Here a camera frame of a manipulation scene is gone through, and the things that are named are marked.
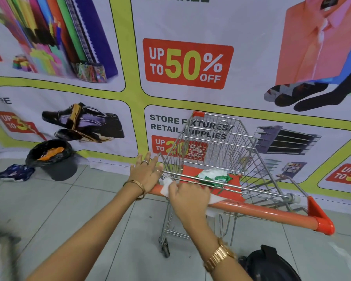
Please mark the person's left hand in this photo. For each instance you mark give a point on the person's left hand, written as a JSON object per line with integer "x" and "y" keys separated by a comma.
{"x": 144, "y": 174}

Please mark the person's right hand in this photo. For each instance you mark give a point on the person's right hand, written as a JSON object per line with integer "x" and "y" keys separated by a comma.
{"x": 190, "y": 201}

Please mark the white wet wipe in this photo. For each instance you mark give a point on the white wet wipe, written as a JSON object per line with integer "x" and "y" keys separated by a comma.
{"x": 165, "y": 187}

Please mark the green wet wipes packet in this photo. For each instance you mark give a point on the green wet wipes packet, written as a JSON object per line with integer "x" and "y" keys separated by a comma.
{"x": 215, "y": 175}

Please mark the person's right forearm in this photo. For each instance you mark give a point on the person's right forearm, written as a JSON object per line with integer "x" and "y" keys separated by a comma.
{"x": 222, "y": 275}

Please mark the person's left forearm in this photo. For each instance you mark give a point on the person's left forearm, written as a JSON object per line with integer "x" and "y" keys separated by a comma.
{"x": 90, "y": 237}

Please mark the gold wristwatch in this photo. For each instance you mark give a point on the gold wristwatch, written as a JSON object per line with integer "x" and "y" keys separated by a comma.
{"x": 219, "y": 256}

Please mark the black bag-lined trash bin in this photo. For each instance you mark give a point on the black bag-lined trash bin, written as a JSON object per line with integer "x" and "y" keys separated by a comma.
{"x": 58, "y": 169}

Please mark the orange wrapper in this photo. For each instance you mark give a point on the orange wrapper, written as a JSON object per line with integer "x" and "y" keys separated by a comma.
{"x": 51, "y": 153}

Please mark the black pedal bin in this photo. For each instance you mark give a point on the black pedal bin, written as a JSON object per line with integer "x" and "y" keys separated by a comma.
{"x": 266, "y": 266}

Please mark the blue crumpled bag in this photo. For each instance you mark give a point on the blue crumpled bag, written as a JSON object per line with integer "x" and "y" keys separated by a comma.
{"x": 16, "y": 172}

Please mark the white paper scrap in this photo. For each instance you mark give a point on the white paper scrap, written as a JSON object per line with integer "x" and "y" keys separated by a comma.
{"x": 340, "y": 253}

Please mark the large printed wall banner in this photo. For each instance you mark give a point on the large printed wall banner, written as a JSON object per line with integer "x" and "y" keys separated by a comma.
{"x": 251, "y": 26}

